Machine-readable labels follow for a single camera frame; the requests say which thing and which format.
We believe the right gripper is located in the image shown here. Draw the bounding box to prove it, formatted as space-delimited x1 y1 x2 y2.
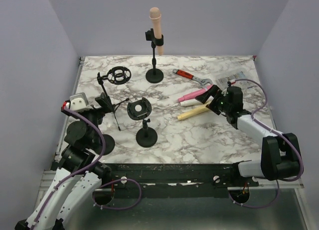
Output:
196 84 232 115

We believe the beige microphone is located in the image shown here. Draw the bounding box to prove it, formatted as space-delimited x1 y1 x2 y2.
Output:
177 105 209 121

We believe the white grey-headed microphone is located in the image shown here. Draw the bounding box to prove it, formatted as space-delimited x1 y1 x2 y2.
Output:
180 99 201 107

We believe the pink microphone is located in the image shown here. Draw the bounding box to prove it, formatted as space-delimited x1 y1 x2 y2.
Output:
177 85 212 103

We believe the black tripod shock-mount stand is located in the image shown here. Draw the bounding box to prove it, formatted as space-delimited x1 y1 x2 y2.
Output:
97 66 132 131

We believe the black clip round-base stand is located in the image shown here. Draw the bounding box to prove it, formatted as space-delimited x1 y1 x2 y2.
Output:
103 134 115 155

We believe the black shock-mount round-base stand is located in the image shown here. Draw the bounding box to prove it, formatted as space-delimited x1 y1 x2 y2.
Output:
127 97 158 148

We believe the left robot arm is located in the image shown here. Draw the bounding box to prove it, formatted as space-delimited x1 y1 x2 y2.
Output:
15 92 115 230

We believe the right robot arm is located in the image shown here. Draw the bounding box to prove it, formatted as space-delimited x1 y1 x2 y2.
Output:
196 85 303 186

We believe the tall black round-base stand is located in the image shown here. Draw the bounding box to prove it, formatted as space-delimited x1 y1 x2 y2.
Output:
145 28 164 84

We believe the peach microphone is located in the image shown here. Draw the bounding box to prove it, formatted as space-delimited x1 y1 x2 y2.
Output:
150 7 164 56

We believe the clear plastic parts box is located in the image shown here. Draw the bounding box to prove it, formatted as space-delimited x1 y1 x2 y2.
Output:
215 70 255 91

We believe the red handled adjustable wrench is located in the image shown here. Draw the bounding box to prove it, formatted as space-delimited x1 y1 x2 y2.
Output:
172 69 213 87

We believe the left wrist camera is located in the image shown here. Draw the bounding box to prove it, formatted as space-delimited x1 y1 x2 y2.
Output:
61 92 92 115

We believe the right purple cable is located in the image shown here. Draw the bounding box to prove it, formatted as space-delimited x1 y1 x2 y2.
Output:
228 78 305 208

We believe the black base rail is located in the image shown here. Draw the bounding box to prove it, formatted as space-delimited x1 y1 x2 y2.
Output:
95 163 259 199

